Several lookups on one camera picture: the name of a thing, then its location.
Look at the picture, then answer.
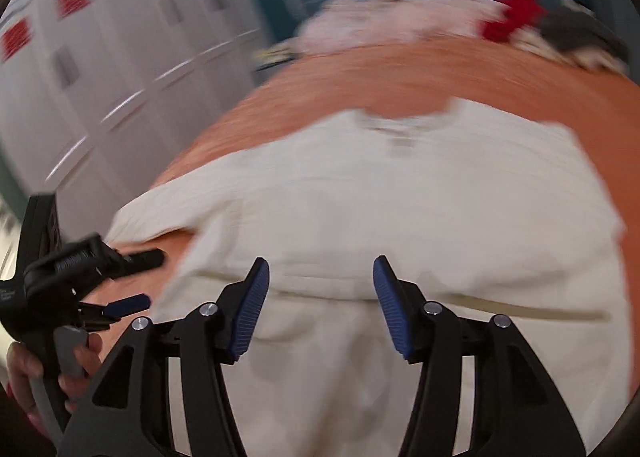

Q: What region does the dark grey garment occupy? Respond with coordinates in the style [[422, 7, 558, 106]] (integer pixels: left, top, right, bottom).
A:
[[537, 6, 629, 63]]

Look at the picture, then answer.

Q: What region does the pink fluffy garment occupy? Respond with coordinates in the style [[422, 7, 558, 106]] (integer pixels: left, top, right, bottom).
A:
[[293, 0, 506, 55]]

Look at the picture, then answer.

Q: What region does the cream quilted jacket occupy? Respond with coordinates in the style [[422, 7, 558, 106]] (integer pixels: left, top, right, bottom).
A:
[[107, 100, 632, 456]]

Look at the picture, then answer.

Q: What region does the person's left hand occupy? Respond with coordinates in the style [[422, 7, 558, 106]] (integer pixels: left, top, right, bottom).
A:
[[6, 333, 103, 437]]

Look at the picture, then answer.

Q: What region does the orange plush bedspread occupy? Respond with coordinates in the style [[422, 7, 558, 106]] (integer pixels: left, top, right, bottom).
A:
[[89, 38, 639, 356]]

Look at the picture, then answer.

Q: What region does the white wardrobe with red stickers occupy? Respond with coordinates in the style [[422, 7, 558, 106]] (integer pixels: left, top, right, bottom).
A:
[[1, 0, 268, 238]]

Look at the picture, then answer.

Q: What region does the yellow patterned small cloth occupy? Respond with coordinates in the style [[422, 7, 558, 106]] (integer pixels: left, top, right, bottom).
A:
[[253, 41, 299, 72]]

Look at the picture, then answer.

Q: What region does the red garment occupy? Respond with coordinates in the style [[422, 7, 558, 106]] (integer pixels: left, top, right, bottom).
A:
[[480, 0, 547, 43]]

